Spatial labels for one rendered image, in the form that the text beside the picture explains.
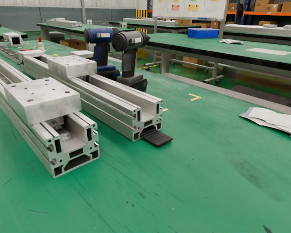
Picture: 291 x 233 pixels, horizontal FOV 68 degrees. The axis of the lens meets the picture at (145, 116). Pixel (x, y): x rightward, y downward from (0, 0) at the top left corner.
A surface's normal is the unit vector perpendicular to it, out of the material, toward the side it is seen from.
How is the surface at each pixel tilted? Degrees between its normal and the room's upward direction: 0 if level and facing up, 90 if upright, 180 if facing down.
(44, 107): 90
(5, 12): 90
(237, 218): 0
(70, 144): 0
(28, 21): 90
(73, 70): 90
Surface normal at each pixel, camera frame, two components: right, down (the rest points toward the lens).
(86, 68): 0.67, 0.33
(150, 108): -0.74, 0.29
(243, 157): 0.01, -0.90
